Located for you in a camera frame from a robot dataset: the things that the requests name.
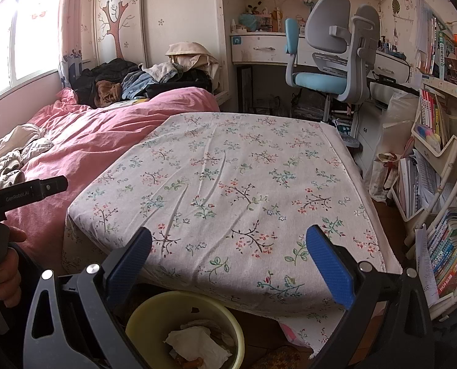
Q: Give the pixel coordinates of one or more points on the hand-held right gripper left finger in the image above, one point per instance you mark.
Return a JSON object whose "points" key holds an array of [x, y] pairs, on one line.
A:
{"points": [[130, 261]]}

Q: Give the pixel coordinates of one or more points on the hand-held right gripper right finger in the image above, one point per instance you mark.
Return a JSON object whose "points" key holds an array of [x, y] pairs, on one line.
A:
{"points": [[328, 265]]}

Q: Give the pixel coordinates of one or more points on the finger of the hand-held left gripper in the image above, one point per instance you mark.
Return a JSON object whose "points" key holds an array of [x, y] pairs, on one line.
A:
{"points": [[53, 187]]}

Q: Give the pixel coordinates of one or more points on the pale yellow plastic bin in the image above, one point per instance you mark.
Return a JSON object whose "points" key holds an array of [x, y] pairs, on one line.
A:
{"points": [[147, 319]]}

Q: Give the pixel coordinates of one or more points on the large white tissue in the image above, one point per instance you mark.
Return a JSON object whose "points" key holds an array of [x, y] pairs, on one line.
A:
{"points": [[197, 344]]}

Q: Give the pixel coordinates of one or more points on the orange carrot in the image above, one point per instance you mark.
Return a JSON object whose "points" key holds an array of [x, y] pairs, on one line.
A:
{"points": [[190, 363]]}

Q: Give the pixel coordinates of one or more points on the person's left hand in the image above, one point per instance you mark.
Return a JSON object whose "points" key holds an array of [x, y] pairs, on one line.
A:
{"points": [[9, 276]]}

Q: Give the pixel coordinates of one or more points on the cream clothes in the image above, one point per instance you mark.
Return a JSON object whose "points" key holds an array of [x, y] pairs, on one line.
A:
{"points": [[17, 150]]}

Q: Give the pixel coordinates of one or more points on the pink duvet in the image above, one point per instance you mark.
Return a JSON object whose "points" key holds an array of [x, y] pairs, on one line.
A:
{"points": [[97, 134]]}

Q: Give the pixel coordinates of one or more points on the brown garment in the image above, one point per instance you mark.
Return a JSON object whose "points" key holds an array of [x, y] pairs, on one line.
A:
{"points": [[107, 94]]}

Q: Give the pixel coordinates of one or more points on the yellow white book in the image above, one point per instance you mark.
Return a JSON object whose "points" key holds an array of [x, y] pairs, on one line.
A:
{"points": [[130, 103]]}

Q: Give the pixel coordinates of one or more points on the stack of papers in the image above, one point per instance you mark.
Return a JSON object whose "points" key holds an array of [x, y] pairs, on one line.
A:
{"points": [[420, 184]]}

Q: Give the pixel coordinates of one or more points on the row of books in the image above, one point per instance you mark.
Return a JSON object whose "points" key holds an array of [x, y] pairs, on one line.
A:
{"points": [[451, 253]]}

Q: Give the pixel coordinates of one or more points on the pile of clothes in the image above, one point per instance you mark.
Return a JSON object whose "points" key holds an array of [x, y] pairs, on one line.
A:
{"points": [[109, 69]]}

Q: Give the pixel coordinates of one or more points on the blue jeans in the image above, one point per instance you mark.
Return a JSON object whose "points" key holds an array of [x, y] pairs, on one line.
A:
{"points": [[136, 84]]}

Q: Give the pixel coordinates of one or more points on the floral tablecloth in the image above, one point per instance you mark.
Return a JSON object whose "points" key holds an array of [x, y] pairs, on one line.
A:
{"points": [[232, 169]]}

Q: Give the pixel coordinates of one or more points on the window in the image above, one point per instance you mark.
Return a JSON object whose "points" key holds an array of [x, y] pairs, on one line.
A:
{"points": [[24, 34]]}

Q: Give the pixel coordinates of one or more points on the white bookshelf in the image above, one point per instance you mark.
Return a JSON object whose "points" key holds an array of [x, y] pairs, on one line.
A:
{"points": [[430, 146]]}

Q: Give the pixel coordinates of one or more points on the white grey garment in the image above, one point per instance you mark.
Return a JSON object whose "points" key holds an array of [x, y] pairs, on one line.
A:
{"points": [[161, 71]]}

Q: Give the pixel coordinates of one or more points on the white plastic bag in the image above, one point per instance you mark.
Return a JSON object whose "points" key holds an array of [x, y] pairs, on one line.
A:
{"points": [[399, 123]]}

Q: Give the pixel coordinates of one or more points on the black garment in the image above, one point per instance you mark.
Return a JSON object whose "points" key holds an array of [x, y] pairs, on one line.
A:
{"points": [[186, 82]]}

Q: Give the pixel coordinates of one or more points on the pink curtain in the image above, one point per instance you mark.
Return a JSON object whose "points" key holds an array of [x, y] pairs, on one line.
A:
{"points": [[76, 19]]}

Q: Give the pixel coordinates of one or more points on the tree decorated wardrobe door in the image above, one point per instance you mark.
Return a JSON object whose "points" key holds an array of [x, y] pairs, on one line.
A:
{"points": [[124, 15]]}

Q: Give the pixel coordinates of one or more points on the beige garment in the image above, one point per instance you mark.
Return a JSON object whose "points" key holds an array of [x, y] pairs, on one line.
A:
{"points": [[190, 52]]}

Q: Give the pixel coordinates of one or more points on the white desk with drawers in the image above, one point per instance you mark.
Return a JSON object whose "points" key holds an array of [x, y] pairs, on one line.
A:
{"points": [[259, 48]]}

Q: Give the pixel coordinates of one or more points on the grey blue office chair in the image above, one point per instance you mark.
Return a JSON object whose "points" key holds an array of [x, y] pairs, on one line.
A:
{"points": [[328, 27]]}

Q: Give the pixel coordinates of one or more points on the teal container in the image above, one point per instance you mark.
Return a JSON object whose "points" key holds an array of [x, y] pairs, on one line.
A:
{"points": [[248, 22]]}

